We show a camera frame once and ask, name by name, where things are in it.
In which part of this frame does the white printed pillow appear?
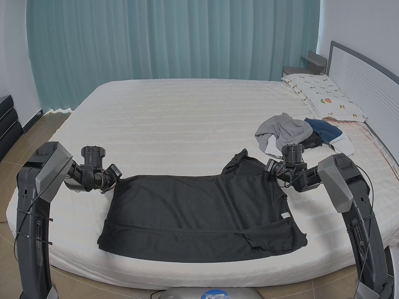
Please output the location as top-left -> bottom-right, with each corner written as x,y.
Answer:
281,73 -> 368,123

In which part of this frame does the black cable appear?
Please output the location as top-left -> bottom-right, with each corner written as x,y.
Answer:
13,192 -> 42,262
354,165 -> 374,292

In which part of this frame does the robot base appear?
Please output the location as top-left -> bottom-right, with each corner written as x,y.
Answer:
156,286 -> 259,299

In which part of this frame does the pile of clothes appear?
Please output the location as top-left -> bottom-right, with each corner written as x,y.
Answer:
255,112 -> 356,156

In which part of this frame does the black T-shirt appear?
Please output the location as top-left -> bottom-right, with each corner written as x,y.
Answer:
97,148 -> 308,255

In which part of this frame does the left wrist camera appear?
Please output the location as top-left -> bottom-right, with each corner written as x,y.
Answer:
107,163 -> 123,179

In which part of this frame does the bed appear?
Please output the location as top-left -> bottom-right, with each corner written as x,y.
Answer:
6,41 -> 399,290

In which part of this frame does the blue-green curtain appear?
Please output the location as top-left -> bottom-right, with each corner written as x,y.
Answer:
26,0 -> 321,113

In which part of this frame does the grey bedside table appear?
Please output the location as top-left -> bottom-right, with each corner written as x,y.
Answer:
282,50 -> 328,82

